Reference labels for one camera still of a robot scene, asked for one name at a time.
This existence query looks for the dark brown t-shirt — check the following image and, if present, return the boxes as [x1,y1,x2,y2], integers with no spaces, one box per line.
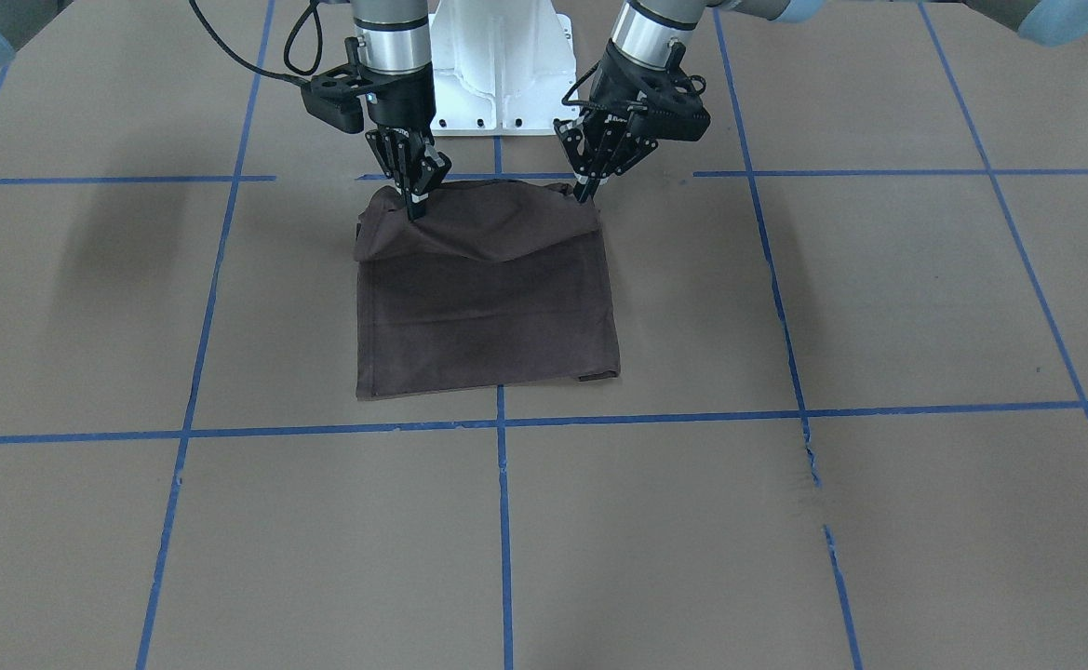
[354,179,621,400]

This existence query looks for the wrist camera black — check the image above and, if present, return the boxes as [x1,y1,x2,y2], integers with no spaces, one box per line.
[300,35,368,133]
[627,72,710,141]

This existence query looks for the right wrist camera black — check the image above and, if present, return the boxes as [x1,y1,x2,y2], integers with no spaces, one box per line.
[300,35,368,133]

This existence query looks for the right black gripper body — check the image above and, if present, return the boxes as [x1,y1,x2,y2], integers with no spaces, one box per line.
[362,71,437,141]

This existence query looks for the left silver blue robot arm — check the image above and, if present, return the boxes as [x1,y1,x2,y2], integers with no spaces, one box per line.
[609,1,1088,69]

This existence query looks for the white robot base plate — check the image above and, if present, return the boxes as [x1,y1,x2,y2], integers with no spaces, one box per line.
[429,1,577,137]

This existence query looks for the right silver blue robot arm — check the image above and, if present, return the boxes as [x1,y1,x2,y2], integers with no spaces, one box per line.
[0,1,452,220]

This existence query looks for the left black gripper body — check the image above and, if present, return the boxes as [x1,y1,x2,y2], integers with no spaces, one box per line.
[585,42,687,117]

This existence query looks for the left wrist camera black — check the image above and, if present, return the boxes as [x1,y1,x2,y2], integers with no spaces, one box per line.
[627,72,710,141]

